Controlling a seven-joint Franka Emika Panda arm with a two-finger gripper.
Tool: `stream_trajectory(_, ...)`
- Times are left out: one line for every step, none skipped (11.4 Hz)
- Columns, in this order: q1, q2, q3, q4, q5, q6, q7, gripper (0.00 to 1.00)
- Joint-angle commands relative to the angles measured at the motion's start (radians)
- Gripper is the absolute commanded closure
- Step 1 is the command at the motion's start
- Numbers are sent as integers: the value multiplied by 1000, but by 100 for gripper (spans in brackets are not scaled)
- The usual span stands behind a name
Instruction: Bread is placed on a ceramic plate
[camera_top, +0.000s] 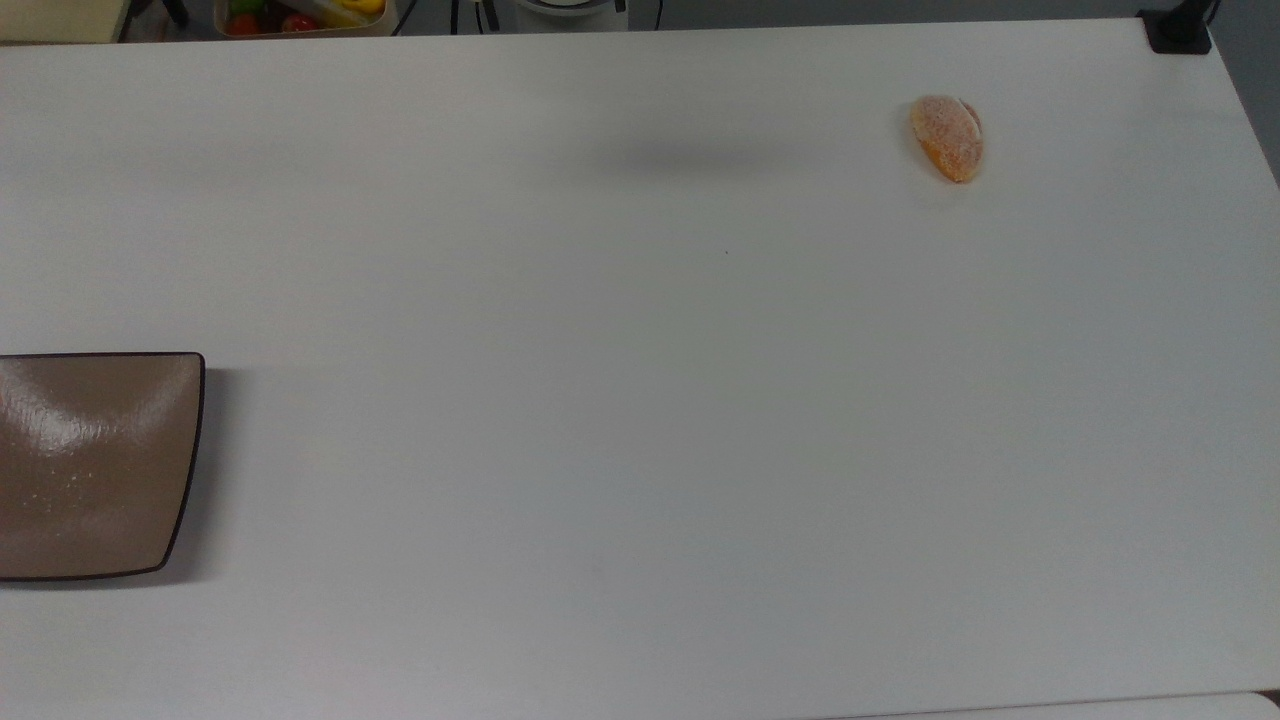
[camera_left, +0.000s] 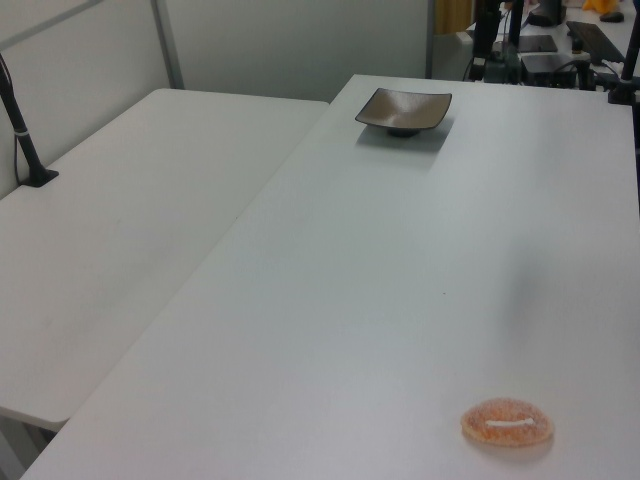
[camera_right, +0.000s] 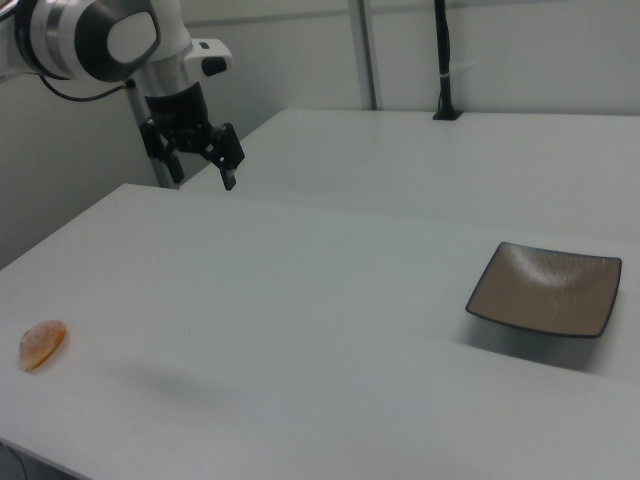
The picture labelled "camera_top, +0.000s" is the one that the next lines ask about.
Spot sugar-dusted orange bread roll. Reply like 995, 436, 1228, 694
909, 94, 986, 185

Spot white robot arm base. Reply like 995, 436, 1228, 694
514, 0, 630, 22

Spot square brown ceramic plate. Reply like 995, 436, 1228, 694
0, 351, 207, 584

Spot beige tray of toy produce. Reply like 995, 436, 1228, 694
212, 0, 399, 39

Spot black table clamp mount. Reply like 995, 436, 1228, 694
1137, 0, 1218, 56

